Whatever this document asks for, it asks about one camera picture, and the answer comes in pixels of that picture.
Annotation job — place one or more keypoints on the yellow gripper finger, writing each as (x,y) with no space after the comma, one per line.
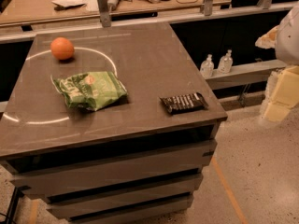
(281,94)
(268,40)

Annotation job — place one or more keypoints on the black rxbar chocolate bar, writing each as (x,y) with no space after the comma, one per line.
(184,103)

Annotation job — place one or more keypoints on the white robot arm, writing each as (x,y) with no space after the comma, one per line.
(287,40)

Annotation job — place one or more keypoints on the green jalapeno chip bag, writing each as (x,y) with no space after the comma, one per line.
(91,90)

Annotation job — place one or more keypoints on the right clear sanitizer bottle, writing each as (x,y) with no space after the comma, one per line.
(226,62)

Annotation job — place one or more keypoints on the clear sanitizer bottle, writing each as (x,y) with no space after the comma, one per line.
(207,67)
(226,62)

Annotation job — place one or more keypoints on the left clear sanitizer bottle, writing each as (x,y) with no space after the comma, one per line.
(207,67)

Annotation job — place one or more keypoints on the grey drawer cabinet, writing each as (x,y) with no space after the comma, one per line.
(118,180)

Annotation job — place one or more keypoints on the white paper sheets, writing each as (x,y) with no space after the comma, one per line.
(90,5)

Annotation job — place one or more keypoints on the orange fruit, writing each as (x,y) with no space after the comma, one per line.
(61,48)

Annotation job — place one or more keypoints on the grey metal rail post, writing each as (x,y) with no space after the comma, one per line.
(104,13)

